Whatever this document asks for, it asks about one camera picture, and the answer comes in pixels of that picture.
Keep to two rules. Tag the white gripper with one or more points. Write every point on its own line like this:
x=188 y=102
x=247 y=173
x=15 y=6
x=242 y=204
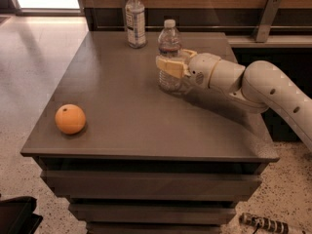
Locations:
x=201 y=69

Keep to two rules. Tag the grey drawer cabinet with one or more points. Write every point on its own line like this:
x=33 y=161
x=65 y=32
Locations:
x=146 y=162

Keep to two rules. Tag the black bin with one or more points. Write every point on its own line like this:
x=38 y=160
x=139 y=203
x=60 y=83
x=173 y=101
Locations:
x=17 y=216

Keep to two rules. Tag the tall labelled water bottle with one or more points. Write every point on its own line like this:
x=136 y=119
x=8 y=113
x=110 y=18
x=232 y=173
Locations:
x=135 y=22

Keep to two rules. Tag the clear ribbed water bottle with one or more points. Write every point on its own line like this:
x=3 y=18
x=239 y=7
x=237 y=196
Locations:
x=169 y=46

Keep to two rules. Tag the striped power strip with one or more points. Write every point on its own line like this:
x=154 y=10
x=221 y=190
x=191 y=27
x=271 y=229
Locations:
x=264 y=223

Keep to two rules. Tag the metal wall bracket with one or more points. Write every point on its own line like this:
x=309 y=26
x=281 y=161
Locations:
x=262 y=31

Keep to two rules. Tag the metal wall rail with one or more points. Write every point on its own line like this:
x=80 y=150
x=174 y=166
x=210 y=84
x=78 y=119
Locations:
x=210 y=27

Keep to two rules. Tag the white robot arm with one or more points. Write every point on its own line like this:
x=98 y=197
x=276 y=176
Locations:
x=254 y=88

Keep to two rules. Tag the orange fruit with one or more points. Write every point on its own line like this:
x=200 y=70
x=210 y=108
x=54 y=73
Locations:
x=70 y=119

